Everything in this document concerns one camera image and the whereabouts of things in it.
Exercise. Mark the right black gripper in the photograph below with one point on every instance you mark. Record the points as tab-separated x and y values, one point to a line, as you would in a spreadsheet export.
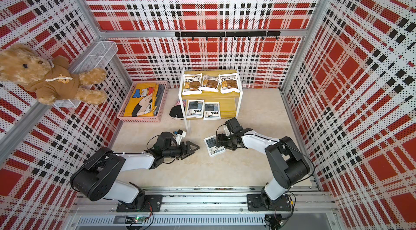
220	140

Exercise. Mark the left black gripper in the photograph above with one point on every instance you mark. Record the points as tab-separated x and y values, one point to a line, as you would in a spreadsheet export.
188	151

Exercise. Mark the grey coffee bag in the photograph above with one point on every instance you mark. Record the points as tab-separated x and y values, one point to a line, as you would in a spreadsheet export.
212	111
195	109
212	148

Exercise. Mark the brown coffee bag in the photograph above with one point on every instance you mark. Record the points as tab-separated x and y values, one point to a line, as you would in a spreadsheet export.
229	83
209	83
192	82

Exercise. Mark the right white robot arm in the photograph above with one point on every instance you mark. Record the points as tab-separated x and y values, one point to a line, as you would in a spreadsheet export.
287	163

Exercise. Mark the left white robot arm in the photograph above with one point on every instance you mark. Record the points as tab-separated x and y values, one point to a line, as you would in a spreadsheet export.
97	177

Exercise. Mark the yellow two-tier shelf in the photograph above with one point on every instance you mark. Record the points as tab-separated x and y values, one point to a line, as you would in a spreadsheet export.
229	104

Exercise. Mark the black doll with striped hat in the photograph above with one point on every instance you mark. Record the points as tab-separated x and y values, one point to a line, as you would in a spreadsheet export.
176	111

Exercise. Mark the pink plastic basket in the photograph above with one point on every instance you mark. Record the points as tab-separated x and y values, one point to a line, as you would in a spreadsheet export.
160	102

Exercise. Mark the yellow printed folded cloth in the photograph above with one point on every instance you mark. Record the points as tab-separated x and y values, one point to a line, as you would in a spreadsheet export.
142	101

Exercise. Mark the green circuit board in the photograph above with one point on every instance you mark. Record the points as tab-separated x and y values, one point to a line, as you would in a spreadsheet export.
135	220

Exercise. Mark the brown teddy bear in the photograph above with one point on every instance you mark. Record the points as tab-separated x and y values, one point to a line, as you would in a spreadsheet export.
50	79

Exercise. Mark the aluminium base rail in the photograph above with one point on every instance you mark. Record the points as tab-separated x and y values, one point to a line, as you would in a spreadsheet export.
303	208

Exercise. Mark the black hook rail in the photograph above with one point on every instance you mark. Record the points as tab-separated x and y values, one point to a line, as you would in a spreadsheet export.
232	34

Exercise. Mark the white wire mesh basket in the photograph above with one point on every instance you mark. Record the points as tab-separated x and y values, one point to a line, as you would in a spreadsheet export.
97	55

